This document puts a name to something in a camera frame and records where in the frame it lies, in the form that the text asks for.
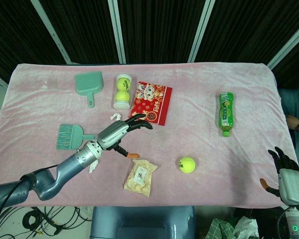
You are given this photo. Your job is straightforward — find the white crumpled cloth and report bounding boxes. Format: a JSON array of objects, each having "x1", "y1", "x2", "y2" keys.
[{"x1": 233, "y1": 216, "x2": 260, "y2": 239}]

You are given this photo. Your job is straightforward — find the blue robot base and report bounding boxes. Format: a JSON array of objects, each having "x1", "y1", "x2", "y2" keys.
[{"x1": 89, "y1": 206, "x2": 197, "y2": 239}]

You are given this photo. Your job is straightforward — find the white partition post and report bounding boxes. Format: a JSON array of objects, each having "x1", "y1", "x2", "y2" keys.
[
  {"x1": 267, "y1": 18, "x2": 299, "y2": 69},
  {"x1": 108, "y1": 0, "x2": 127, "y2": 64},
  {"x1": 30, "y1": 0, "x2": 72, "y2": 65},
  {"x1": 188, "y1": 0, "x2": 216, "y2": 63}
]

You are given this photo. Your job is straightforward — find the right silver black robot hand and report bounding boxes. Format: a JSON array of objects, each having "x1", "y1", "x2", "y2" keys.
[{"x1": 259, "y1": 146, "x2": 299, "y2": 205}]

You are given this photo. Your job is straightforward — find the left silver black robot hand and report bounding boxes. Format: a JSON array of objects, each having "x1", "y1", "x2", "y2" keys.
[{"x1": 97, "y1": 113, "x2": 153, "y2": 159}]

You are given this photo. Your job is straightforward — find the small teal broom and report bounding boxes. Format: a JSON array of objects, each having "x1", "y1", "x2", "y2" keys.
[{"x1": 55, "y1": 123, "x2": 100, "y2": 151}]

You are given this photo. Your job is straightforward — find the black floor cables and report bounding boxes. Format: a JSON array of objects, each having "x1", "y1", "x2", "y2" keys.
[{"x1": 0, "y1": 206, "x2": 93, "y2": 239}]

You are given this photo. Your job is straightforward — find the loose yellow tennis ball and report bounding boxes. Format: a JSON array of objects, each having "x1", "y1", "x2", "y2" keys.
[{"x1": 175, "y1": 156, "x2": 196, "y2": 174}]

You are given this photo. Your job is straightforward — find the red spiral calendar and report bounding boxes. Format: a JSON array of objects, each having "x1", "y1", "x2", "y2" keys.
[{"x1": 128, "y1": 81, "x2": 173, "y2": 127}]

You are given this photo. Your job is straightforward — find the teal dustpan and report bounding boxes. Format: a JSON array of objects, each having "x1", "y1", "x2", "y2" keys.
[{"x1": 74, "y1": 71, "x2": 105, "y2": 109}]

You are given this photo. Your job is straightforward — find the pink velvet tablecloth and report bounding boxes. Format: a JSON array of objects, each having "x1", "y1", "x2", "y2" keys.
[{"x1": 0, "y1": 62, "x2": 290, "y2": 209}]

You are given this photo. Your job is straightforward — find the green tea bottle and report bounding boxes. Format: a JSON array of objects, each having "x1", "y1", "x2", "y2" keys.
[{"x1": 218, "y1": 91, "x2": 235, "y2": 138}]

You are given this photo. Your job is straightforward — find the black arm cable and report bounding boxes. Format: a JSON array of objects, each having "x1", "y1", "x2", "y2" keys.
[{"x1": 0, "y1": 165, "x2": 58, "y2": 232}]

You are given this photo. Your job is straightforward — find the person forearm with wristband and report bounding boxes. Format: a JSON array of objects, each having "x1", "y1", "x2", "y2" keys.
[{"x1": 286, "y1": 114, "x2": 299, "y2": 137}]

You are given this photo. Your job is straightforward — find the green checked cloth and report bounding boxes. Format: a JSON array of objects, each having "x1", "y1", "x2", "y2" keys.
[{"x1": 205, "y1": 218, "x2": 236, "y2": 239}]

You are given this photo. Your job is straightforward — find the clear tennis ball tube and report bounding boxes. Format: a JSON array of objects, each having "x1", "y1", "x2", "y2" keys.
[{"x1": 112, "y1": 73, "x2": 135, "y2": 110}]

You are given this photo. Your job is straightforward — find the plain yellow tennis ball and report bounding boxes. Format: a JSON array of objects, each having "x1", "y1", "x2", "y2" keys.
[{"x1": 115, "y1": 90, "x2": 131, "y2": 103}]

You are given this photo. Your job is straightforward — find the tennis ball with black print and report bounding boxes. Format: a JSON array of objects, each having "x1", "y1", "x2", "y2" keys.
[{"x1": 117, "y1": 77, "x2": 132, "y2": 90}]

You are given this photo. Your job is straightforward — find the clear snack bag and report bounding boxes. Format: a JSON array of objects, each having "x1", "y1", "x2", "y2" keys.
[{"x1": 122, "y1": 159, "x2": 158, "y2": 198}]

